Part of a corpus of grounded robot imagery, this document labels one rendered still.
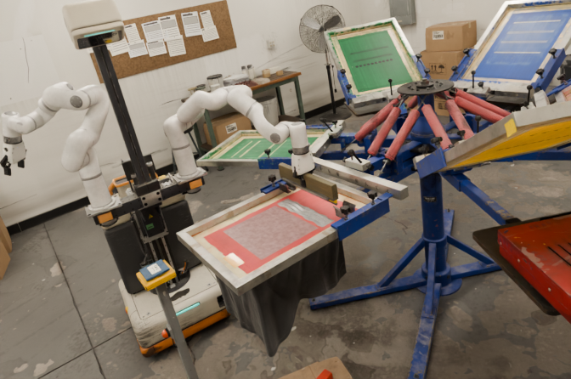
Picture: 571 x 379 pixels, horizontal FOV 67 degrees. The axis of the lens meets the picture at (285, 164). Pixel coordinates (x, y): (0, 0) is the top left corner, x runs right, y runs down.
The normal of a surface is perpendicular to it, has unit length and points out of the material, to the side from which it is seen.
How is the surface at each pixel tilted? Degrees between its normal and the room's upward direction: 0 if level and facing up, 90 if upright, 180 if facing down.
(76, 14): 64
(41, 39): 90
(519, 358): 0
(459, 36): 89
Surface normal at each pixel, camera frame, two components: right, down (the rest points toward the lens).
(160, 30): 0.56, 0.18
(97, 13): 0.36, -0.18
